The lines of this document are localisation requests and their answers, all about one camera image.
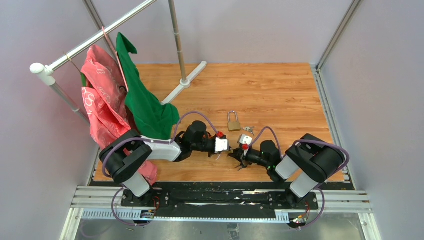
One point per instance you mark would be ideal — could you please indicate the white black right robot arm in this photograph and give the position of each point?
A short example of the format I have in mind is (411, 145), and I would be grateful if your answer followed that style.
(316, 159)

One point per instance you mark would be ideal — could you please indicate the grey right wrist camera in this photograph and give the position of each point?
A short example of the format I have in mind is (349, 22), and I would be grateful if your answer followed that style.
(245, 143)

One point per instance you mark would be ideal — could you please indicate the pink patterned garment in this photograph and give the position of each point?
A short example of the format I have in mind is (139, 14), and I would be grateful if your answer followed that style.
(103, 98)

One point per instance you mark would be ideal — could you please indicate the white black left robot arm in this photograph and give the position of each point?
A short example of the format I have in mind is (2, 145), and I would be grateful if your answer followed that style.
(123, 158)

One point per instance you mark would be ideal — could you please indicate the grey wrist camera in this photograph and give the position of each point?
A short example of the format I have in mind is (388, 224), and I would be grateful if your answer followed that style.
(245, 143)
(221, 145)

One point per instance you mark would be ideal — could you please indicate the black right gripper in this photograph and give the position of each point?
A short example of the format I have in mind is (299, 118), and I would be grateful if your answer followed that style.
(239, 154)

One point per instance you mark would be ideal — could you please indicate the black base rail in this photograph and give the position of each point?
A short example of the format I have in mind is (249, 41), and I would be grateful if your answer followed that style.
(213, 202)

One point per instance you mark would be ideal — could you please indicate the green garment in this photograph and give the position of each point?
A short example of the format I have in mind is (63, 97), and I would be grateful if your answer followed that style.
(152, 118)

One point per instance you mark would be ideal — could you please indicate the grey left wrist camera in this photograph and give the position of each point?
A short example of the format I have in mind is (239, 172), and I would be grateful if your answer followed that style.
(221, 145)

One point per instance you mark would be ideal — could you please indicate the large brass padlock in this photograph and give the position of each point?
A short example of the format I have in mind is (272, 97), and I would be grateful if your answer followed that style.
(233, 125)

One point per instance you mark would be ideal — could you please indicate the aluminium frame post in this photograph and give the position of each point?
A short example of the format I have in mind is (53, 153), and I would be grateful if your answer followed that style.
(366, 216)

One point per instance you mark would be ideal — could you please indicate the black-headed key bunch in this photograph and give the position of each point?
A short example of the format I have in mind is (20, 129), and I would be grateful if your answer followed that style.
(240, 167)

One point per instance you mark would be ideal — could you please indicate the white metal clothes rack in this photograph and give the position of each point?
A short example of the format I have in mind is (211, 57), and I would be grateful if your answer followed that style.
(45, 72)

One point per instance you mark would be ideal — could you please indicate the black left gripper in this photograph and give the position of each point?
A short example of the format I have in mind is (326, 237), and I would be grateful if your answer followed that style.
(210, 155)

